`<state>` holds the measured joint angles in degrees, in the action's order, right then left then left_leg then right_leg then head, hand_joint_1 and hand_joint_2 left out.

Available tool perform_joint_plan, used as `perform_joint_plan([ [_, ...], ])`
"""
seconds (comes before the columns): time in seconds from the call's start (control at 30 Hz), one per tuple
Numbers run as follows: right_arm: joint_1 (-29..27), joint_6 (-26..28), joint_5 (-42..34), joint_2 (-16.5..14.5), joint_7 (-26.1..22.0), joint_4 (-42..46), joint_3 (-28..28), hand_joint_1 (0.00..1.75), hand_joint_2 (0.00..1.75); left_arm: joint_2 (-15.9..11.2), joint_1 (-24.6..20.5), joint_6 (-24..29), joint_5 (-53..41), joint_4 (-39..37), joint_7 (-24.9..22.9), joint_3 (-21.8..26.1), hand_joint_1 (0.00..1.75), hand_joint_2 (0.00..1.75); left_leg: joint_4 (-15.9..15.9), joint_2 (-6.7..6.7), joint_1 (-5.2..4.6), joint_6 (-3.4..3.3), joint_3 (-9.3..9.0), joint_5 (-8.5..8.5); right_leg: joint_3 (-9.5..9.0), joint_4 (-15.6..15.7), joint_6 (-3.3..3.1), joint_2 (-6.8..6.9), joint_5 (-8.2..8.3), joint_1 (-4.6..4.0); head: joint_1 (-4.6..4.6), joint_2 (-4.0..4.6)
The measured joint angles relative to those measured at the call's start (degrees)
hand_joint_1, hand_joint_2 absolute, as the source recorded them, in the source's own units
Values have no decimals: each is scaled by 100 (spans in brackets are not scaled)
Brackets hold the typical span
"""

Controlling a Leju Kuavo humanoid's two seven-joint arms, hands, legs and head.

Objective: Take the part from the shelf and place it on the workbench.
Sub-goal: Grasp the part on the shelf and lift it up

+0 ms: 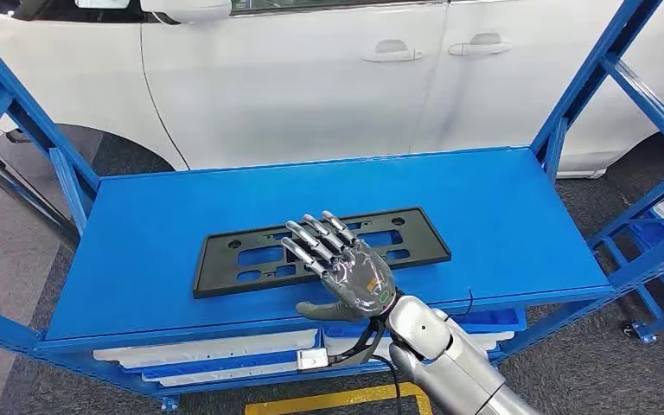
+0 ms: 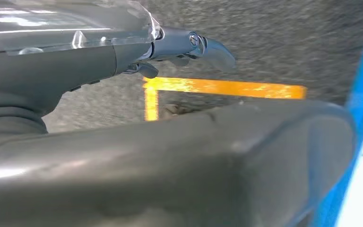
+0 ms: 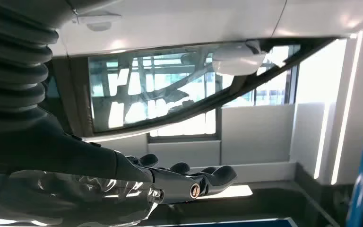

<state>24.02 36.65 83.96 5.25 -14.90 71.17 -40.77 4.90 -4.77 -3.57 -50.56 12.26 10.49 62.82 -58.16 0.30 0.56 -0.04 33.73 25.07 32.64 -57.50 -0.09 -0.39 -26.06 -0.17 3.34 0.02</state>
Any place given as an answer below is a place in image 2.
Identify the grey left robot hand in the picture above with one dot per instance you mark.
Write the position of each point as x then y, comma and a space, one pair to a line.
59, 69

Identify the large blue steel shelf rack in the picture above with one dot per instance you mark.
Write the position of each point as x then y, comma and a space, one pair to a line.
361, 103

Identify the yellow floor tape square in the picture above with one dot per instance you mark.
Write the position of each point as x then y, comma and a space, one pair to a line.
231, 87

